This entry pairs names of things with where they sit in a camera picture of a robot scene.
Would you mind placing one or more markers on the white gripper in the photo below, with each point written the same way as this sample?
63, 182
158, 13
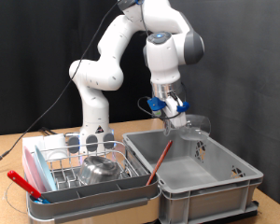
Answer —
177, 115

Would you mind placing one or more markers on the clear wine glass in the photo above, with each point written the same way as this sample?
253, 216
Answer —
197, 127

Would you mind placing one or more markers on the stainless steel bowl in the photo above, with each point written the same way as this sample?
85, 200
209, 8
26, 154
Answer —
99, 171

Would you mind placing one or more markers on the light blue plate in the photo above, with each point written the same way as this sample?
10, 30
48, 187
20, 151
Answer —
46, 171

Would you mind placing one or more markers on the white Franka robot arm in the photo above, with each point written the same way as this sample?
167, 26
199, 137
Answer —
96, 74

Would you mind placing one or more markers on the dark grey backdrop curtain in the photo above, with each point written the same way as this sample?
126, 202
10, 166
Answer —
255, 93

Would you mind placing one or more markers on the grey plastic crate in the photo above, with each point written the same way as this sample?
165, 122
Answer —
208, 199

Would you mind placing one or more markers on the white box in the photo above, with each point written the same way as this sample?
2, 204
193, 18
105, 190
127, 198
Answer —
49, 141

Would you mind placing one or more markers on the pink plate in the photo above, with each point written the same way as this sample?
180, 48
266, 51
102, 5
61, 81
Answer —
31, 174

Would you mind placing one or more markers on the black backdrop curtain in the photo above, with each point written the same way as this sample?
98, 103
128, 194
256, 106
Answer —
9, 46

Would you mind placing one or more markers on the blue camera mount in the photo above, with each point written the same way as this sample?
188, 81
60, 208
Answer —
155, 103

